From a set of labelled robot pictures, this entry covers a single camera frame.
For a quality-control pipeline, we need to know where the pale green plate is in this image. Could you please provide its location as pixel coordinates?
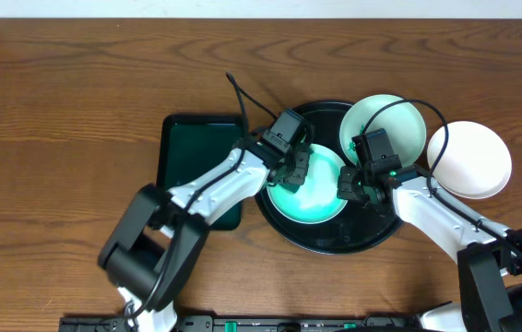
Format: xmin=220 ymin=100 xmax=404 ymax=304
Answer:
xmin=267 ymin=144 xmax=347 ymax=224
xmin=339 ymin=94 xmax=426 ymax=166

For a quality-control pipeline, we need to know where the white plate with green stain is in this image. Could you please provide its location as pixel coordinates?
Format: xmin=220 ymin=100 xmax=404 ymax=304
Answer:
xmin=427 ymin=121 xmax=512 ymax=199

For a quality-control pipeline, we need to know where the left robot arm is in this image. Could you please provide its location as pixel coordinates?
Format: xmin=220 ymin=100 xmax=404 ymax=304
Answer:
xmin=98 ymin=136 xmax=310 ymax=331

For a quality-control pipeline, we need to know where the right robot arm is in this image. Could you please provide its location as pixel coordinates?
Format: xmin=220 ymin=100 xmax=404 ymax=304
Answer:
xmin=338 ymin=159 xmax=522 ymax=332

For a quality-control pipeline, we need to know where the round black tray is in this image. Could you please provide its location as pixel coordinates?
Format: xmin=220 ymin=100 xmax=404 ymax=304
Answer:
xmin=255 ymin=101 xmax=401 ymax=255

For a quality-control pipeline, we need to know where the rectangular black water tray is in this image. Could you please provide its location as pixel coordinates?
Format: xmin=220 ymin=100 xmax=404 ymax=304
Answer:
xmin=155 ymin=113 xmax=247 ymax=231

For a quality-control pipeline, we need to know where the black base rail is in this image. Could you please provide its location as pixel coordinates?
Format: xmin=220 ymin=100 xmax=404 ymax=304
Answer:
xmin=58 ymin=315 xmax=423 ymax=332

